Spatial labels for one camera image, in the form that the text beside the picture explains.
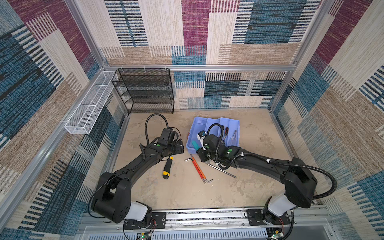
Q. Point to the aluminium front rail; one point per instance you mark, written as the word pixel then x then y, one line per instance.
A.
pixel 216 218

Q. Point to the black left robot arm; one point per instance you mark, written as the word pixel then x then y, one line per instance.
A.
pixel 112 198

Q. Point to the teal utility knife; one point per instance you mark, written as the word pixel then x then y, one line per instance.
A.
pixel 196 146

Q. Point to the red hex key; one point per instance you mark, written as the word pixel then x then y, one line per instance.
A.
pixel 196 167

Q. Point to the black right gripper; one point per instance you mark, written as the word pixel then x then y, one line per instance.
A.
pixel 202 153

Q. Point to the black hex key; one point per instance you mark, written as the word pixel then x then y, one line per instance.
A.
pixel 222 171

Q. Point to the black wire shelf rack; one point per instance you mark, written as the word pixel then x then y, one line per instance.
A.
pixel 145 90

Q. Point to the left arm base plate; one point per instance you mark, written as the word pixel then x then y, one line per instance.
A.
pixel 156 220

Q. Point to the black yellow utility knife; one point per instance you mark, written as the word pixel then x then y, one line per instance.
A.
pixel 167 168

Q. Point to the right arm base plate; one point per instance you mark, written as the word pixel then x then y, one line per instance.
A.
pixel 256 217

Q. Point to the white wire mesh basket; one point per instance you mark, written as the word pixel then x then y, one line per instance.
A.
pixel 87 112

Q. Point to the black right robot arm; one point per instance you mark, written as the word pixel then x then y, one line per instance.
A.
pixel 297 177

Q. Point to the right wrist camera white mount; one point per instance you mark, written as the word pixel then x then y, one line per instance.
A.
pixel 201 135

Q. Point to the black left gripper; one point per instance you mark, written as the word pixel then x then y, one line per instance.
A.
pixel 179 146

